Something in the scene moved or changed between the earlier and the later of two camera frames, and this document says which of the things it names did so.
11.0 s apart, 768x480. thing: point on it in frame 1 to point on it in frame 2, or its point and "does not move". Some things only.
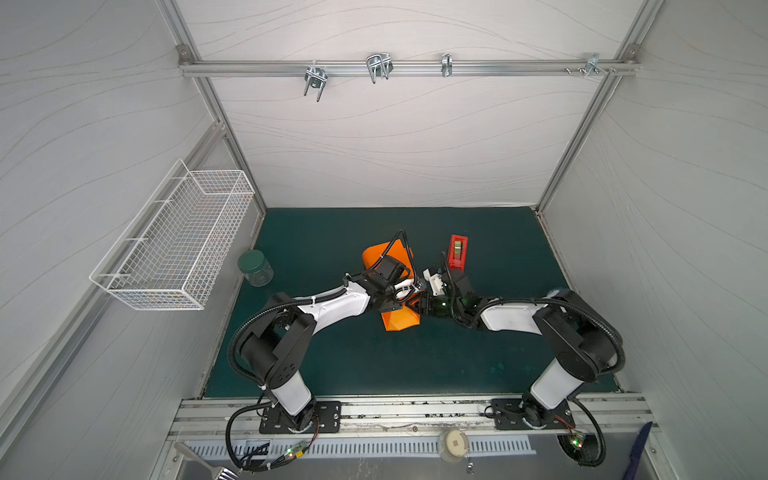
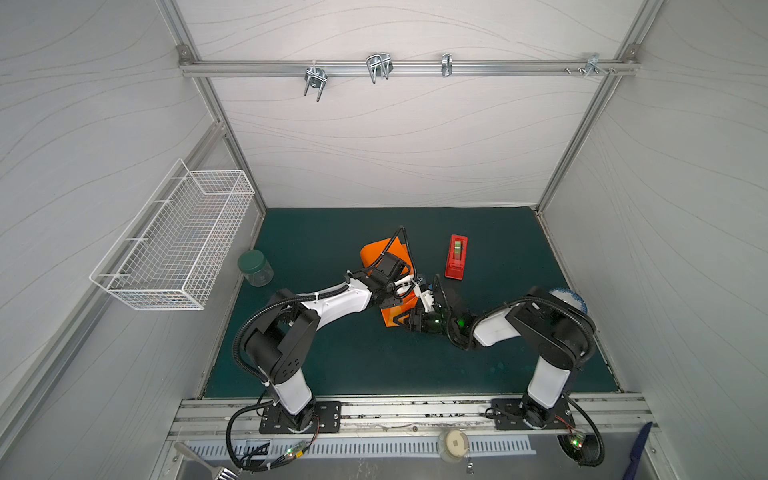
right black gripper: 437,301 to 421,321
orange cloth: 409,315 does not move
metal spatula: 220,472 does not move
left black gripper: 390,304 does not move
